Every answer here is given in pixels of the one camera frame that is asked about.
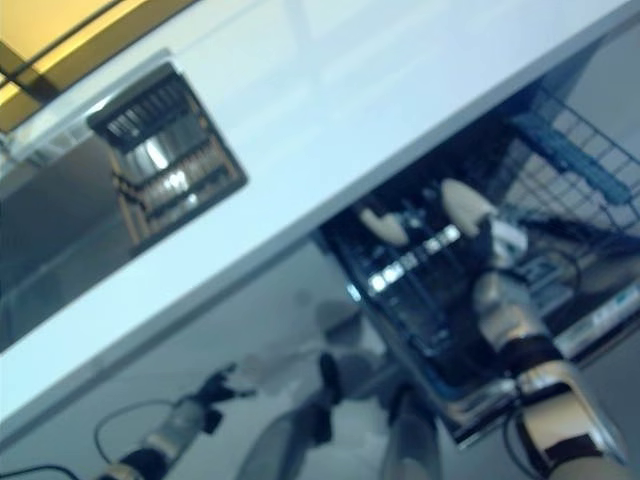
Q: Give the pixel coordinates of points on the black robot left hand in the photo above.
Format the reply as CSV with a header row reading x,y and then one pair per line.
x,y
220,387

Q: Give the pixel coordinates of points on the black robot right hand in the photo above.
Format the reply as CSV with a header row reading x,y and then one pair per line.
x,y
484,245

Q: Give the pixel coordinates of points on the cream round plate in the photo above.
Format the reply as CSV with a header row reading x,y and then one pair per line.
x,y
382,225
462,205

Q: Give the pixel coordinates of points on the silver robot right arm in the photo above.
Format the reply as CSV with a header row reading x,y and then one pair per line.
x,y
540,360

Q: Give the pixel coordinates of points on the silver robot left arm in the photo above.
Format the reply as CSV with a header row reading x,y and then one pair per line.
x,y
170,435

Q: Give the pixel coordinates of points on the white cabinet door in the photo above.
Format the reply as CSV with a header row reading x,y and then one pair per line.
x,y
200,350

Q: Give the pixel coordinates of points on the white robot left leg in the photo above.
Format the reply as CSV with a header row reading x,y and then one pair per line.
x,y
285,440

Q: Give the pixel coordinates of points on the white robot leg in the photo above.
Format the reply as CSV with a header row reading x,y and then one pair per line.
x,y
412,440
285,440

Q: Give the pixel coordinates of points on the black robot left foot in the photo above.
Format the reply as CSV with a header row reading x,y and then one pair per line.
x,y
330,375

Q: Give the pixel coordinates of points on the white robot right leg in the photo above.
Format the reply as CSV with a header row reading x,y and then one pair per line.
x,y
412,440

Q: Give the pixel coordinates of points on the black dish drying rack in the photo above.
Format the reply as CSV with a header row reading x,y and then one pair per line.
x,y
170,170

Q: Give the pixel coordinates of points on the stainless steel sink basin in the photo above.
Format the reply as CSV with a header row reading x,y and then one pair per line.
x,y
50,225

